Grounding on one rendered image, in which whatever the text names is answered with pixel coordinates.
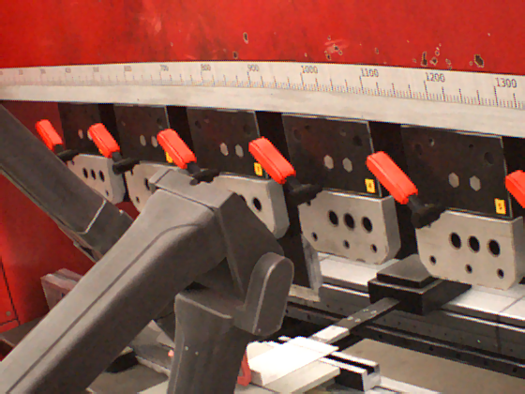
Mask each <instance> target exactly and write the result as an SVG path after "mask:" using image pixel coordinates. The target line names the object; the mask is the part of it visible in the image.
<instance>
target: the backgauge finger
mask: <svg viewBox="0 0 525 394"><path fill-rule="evenodd" d="M471 288H472V285H471V284H469V283H464V282H461V281H458V282H456V281H453V280H447V279H442V278H439V277H435V278H434V277H432V276H431V275H430V273H429V272H428V270H427V269H426V268H425V266H424V265H423V264H422V261H421V260H420V259H419V254H414V253H413V254H411V255H410V256H408V257H407V258H406V259H404V260H402V261H398V262H396V263H394V264H392V265H389V266H387V267H385V268H383V269H381V270H379V271H377V272H376V277H374V279H372V280H369V281H367V289H368V295H369V300H370V304H371V306H369V307H367V308H365V309H363V310H361V311H359V312H357V313H355V314H353V315H351V316H349V317H347V318H345V319H343V320H341V321H339V322H337V323H335V324H333V325H331V326H329V327H328V328H326V329H325V330H323V331H321V332H319V333H317V334H315V335H313V336H311V337H309V338H307V339H308V340H310V341H319V342H322V343H325V344H327V345H329V344H332V343H334V342H335V341H338V340H340V339H342V338H344V337H346V336H348V335H350V334H352V333H353V332H354V331H355V330H357V329H359V328H361V327H363V326H366V325H368V324H370V323H372V322H373V321H375V320H377V319H379V318H381V317H383V316H385V315H386V314H388V313H390V312H392V311H394V310H398V311H405V312H407V313H410V314H418V315H420V316H426V315H427V314H429V313H431V312H433V311H435V310H437V309H438V308H439V307H440V306H441V305H443V304H445V303H447V302H448V301H450V300H452V299H454V298H456V297H457V296H459V295H461V294H463V293H465V292H467V291H469V290H470V289H471Z"/></svg>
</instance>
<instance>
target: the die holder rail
mask: <svg viewBox="0 0 525 394"><path fill-rule="evenodd" d="M81 278H83V275H80V274H78V273H75V272H73V271H70V270H67V269H64V268H63V269H61V270H58V271H57V272H55V274H53V273H52V274H48V275H46V276H44V277H42V278H40V279H41V283H42V287H43V289H44V293H45V296H46V300H47V303H48V307H49V311H51V310H52V309H53V308H54V306H55V305H56V304H58V303H59V302H60V300H61V299H62V298H63V297H64V296H65V294H66V293H69V292H70V291H71V289H72V288H73V287H74V286H75V285H76V284H77V283H78V281H79V280H80V279H81ZM162 331H163V330H162V329H161V328H160V327H159V326H158V325H157V324H156V322H155V321H154V320H152V321H151V322H150V323H149V324H148V325H147V327H146V328H145V329H144V330H143V331H142V332H141V333H140V334H139V335H138V336H137V337H136V338H135V339H134V340H133V341H132V342H131V343H130V344H129V345H128V347H129V348H131V349H134V353H135V357H136V360H137V362H138V363H139V364H141V365H144V366H145V367H147V368H149V369H152V370H154V371H157V372H160V373H162V374H164V375H167V376H169V377H170V368H171V365H172V360H173V358H172V357H170V356H169V353H170V351H171V350H172V348H169V347H166V346H165V347H164V348H163V347H162V346H161V345H160V343H159V342H158V341H157V337H158V336H159V335H160V333H161V332H162Z"/></svg>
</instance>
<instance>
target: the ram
mask: <svg viewBox="0 0 525 394"><path fill-rule="evenodd" d="M171 62H269V63H319V64H337V65H352V66H375V67H395V68H414V69H432V70H449V71H462V72H466V73H482V74H499V75H515V76H521V77H525V0H0V68H44V67H60V66H73V67H75V66H92V65H109V64H127V63H135V64H147V63H171ZM2 99H10V100H20V99H21V100H32V101H37V100H43V101H65V102H72V101H78V102H89V103H91V102H101V103H112V102H113V103H125V104H134V103H138V104H149V105H160V104H162V105H175V106H188V107H196V106H201V107H214V108H227V109H241V110H253V111H267V112H281V113H294V114H319V115H320V116H333V117H346V118H358V119H361V120H371V121H384V122H392V123H396V124H409V125H419V126H420V127H433V128H445V129H455V130H467V131H472V132H478V133H489V134H500V135H502V136H511V137H522V138H525V109H520V108H508V107H503V106H487V105H485V104H467V103H466V102H448V101H445V100H429V99H424V98H404V97H390V96H380V95H370V94H353V93H350V92H329V91H315V90H308V89H287V88H266V87H244V86H223V85H207V86H202V85H182V84H173V85H161V84H147V85H140V84H125V85H121V84H105V85H102V84H88V85H82V84H71V85H63V84H55V85H46V84H39V85H28V84H23V85H10V84H6V85H0V100H2Z"/></svg>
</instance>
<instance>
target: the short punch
mask: <svg viewBox="0 0 525 394"><path fill-rule="evenodd" d="M276 242H277V243H278V244H279V245H280V246H281V247H282V248H283V251H284V257H286V258H289V259H291V260H292V263H293V268H294V273H293V279H292V287H291V291H290V295H293V296H300V297H303V298H306V299H309V300H313V301H317V302H321V297H320V292H319V288H320V287H322V286H323V277H322V271H321V266H320V261H319V256H318V252H316V251H314V249H313V248H312V247H311V246H310V245H309V244H308V241H307V240H306V239H305V237H304V236H303V233H301V234H298V235H294V236H292V237H289V236H285V235H284V236H282V237H279V238H277V240H276Z"/></svg>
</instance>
